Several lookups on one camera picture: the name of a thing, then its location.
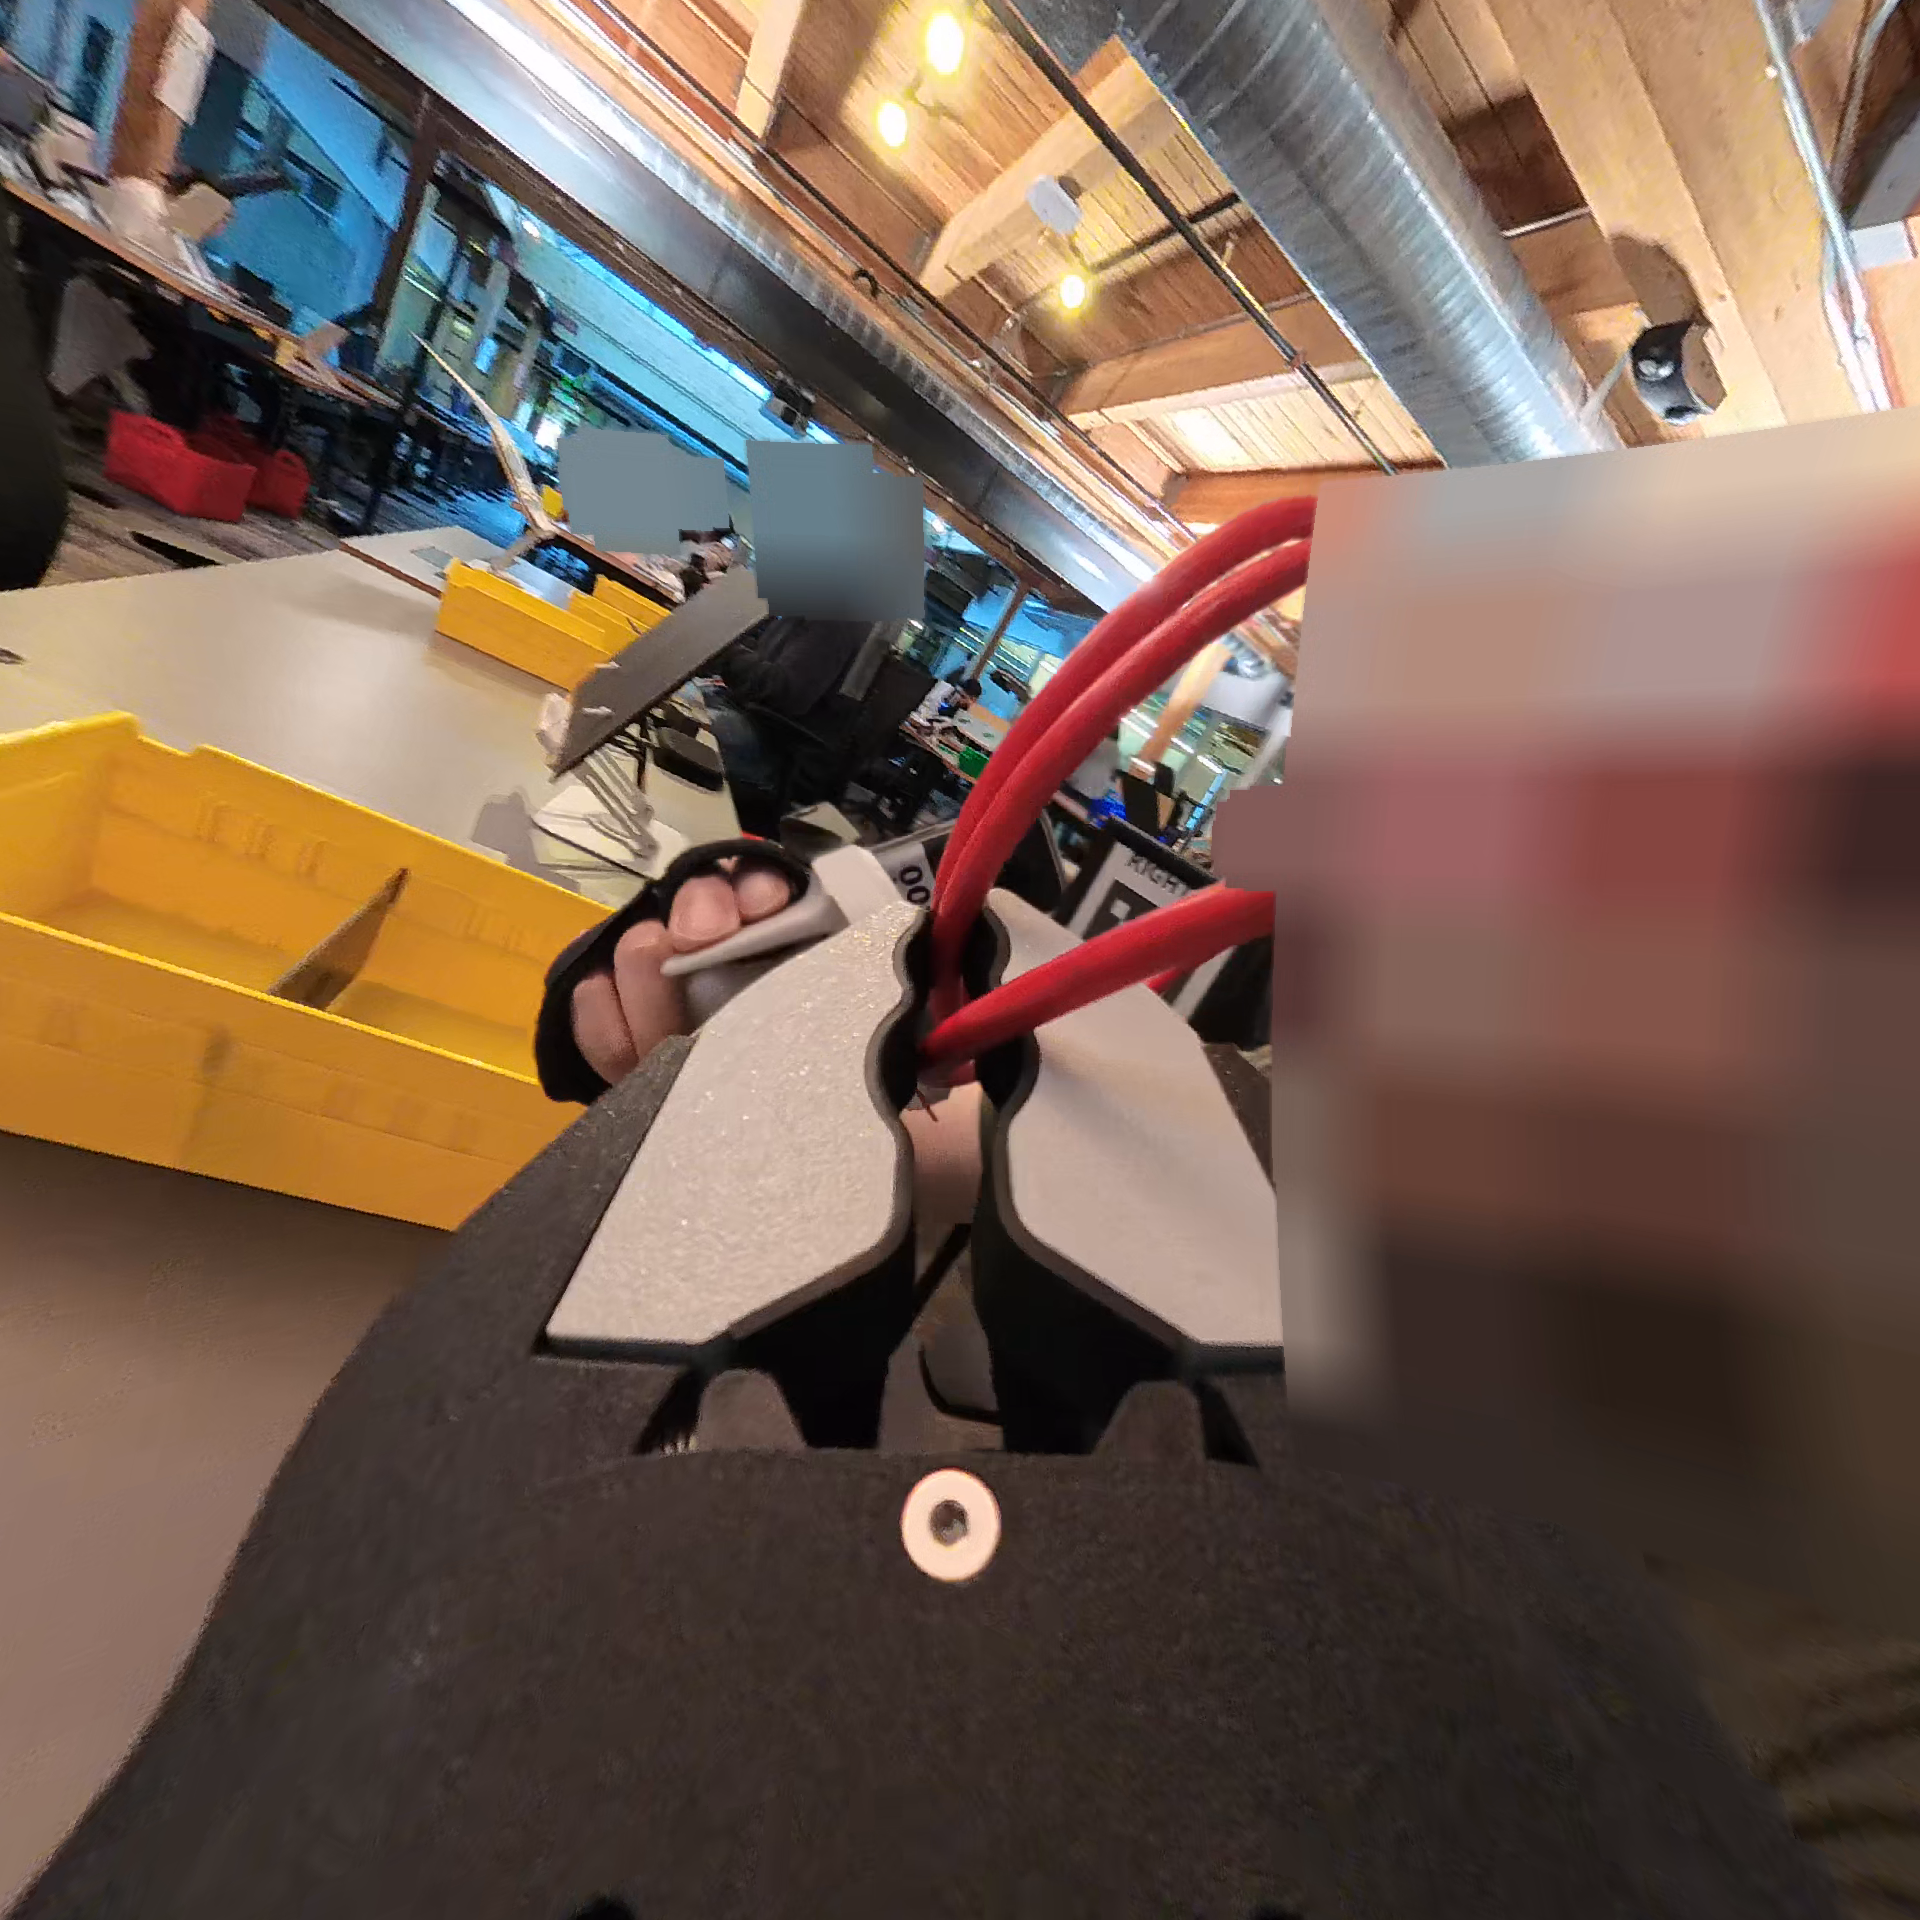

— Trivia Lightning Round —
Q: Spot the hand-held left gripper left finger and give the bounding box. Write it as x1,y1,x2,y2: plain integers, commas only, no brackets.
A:
544,903,936,1446

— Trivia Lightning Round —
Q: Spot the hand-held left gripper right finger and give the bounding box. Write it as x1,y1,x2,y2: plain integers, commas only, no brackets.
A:
975,894,1286,1386

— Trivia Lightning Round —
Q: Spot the red ethernet cable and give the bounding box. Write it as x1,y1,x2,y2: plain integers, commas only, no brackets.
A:
918,495,1322,1074

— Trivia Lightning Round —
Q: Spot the person's right hand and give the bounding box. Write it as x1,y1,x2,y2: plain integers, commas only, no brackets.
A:
577,870,798,1091

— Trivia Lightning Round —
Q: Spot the white document stand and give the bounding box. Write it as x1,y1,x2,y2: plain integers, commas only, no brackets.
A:
533,756,663,868

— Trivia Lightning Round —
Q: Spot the black office chair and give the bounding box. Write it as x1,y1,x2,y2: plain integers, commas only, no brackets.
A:
0,254,70,595
840,660,963,820

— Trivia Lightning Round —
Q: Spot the black document board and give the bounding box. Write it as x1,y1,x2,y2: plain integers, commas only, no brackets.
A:
546,571,768,775

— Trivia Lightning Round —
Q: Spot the framed marker sign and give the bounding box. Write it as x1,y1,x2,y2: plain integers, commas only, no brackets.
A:
1054,829,1278,1045

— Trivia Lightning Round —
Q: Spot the black bin divider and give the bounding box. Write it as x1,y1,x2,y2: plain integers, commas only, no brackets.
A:
267,866,411,1011

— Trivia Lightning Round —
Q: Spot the white sheet on stand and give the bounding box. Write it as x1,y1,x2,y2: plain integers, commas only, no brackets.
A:
412,336,564,565

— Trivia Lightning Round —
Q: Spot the red storage bin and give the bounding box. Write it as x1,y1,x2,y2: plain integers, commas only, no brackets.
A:
194,420,312,521
103,413,258,524

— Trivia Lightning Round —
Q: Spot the metal ceiling duct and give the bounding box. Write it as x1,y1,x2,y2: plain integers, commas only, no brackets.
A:
1154,0,1623,469

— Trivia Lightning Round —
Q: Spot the black ceiling camera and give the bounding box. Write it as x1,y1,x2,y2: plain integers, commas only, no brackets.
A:
1626,315,1729,427

